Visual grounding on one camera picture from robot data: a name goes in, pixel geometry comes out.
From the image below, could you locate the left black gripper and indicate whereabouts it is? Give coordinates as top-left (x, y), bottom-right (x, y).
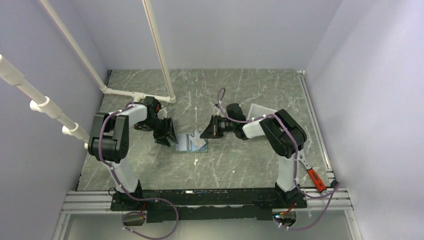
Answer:
top-left (140, 117), bottom-right (178, 148)

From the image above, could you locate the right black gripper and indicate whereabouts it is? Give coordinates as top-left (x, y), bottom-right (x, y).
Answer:
top-left (199, 115), bottom-right (236, 139)

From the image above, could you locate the silver vip credit card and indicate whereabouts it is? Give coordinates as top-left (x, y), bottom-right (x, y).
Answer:
top-left (176, 133), bottom-right (194, 152)

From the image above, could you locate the green card holder wallet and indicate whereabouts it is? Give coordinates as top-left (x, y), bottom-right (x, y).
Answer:
top-left (174, 130), bottom-right (208, 153)

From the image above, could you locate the clear plastic bin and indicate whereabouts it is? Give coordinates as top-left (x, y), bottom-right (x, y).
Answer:
top-left (246, 103), bottom-right (277, 120)

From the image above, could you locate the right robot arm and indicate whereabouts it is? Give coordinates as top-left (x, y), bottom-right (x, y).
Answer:
top-left (200, 87), bottom-right (307, 208)

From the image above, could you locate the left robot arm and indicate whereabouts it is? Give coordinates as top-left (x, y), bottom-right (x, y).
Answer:
top-left (87, 96), bottom-right (178, 210)

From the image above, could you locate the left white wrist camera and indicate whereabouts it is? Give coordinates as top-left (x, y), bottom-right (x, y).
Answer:
top-left (156, 106), bottom-right (168, 120)

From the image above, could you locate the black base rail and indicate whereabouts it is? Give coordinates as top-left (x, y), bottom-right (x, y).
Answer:
top-left (110, 186), bottom-right (308, 223)

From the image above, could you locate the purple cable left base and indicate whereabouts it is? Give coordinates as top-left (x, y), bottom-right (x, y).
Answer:
top-left (121, 199), bottom-right (182, 240)

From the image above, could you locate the purple cable base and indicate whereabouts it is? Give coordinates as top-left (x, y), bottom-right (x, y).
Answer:
top-left (273, 180), bottom-right (341, 232)
top-left (121, 199), bottom-right (182, 240)

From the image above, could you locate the red handled adjustable wrench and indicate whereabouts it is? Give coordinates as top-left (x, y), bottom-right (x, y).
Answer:
top-left (299, 155), bottom-right (327, 194)

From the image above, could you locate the white pvc pipe frame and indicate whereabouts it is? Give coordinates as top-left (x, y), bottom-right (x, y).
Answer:
top-left (0, 0), bottom-right (177, 150)

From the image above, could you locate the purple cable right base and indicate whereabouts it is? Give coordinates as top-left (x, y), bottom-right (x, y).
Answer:
top-left (273, 180), bottom-right (341, 232)

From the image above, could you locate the aluminium rail right side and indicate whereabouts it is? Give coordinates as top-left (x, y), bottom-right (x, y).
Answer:
top-left (296, 70), bottom-right (354, 212)

